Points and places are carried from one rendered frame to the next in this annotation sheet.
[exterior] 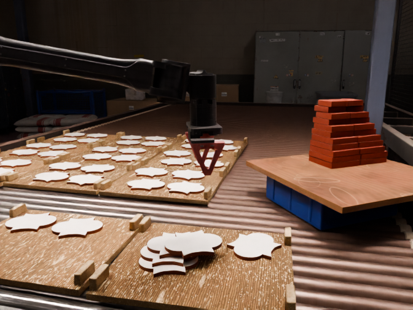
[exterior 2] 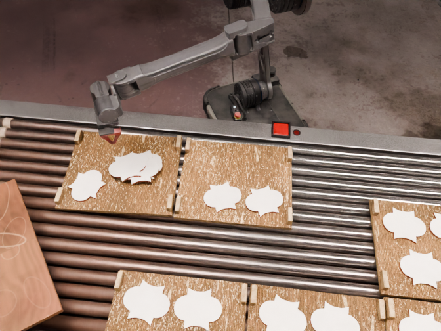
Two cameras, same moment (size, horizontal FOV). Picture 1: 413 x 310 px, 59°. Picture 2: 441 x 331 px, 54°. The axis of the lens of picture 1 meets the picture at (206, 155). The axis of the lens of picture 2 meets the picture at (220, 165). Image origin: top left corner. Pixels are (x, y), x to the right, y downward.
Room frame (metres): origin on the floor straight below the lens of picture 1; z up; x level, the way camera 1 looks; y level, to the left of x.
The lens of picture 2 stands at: (1.72, 0.21, 2.26)
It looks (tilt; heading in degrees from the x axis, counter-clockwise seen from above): 55 degrees down; 170
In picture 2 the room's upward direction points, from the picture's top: 2 degrees clockwise
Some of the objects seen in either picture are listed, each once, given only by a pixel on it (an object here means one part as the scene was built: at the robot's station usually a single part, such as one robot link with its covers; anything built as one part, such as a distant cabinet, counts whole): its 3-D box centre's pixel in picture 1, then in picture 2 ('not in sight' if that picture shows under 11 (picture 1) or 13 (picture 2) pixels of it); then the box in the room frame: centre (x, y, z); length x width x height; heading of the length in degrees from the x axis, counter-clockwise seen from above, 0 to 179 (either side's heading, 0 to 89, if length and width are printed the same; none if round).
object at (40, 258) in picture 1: (46, 243); (235, 181); (0.87, 0.42, 0.93); 0.41 x 0.35 x 0.02; 77
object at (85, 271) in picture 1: (84, 272); (188, 145); (0.69, 0.26, 0.95); 0.06 x 0.02 x 0.03; 167
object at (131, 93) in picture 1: (135, 93); not in sight; (7.55, 1.46, 0.86); 0.37 x 0.30 x 0.22; 84
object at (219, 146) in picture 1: (206, 152); not in sight; (0.74, 0.00, 1.20); 0.07 x 0.07 x 0.09; 9
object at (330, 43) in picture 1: (316, 85); not in sight; (7.27, -2.16, 1.05); 2.44 x 0.61 x 2.10; 84
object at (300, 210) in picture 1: (328, 192); not in sight; (1.15, -0.41, 0.97); 0.31 x 0.31 x 0.10; 22
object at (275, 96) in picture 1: (273, 102); not in sight; (6.34, -1.17, 0.79); 0.30 x 0.29 x 0.37; 84
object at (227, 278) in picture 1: (203, 262); (123, 171); (0.77, 0.01, 0.93); 0.41 x 0.35 x 0.02; 79
